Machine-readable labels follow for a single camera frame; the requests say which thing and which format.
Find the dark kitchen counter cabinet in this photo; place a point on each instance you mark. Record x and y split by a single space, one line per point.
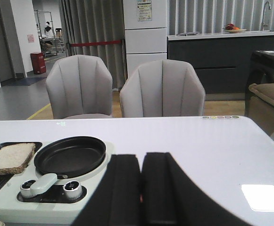
221 60

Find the white refrigerator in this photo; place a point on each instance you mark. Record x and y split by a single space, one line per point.
145 31

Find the right grey upholstered chair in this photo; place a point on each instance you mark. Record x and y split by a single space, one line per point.
163 88

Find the person in black shirt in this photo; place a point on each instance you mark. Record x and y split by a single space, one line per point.
47 27

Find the silver control knob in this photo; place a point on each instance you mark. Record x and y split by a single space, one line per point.
25 189
72 190

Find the left grey upholstered chair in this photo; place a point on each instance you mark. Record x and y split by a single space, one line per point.
80 87

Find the black round frying pan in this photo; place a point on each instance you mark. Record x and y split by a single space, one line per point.
70 157

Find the fruit plate on counter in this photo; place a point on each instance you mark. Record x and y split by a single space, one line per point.
231 28

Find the silver kitchen faucet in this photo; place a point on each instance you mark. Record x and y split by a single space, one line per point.
265 16

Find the grey upholstered chair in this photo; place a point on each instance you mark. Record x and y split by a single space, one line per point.
163 88
80 87

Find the grey pleated curtain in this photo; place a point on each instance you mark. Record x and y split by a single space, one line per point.
94 21

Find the mint green breakfast maker base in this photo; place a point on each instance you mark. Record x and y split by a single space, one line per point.
53 206

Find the left silver control knob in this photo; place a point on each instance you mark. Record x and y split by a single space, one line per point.
25 189

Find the red trash bin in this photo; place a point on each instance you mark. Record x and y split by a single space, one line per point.
38 63

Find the right silver control knob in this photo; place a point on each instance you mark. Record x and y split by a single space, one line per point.
72 190

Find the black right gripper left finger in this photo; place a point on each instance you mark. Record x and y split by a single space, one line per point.
116 200

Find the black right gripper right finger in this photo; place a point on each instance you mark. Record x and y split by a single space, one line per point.
171 198

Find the red barrier belt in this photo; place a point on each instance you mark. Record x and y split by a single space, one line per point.
95 43

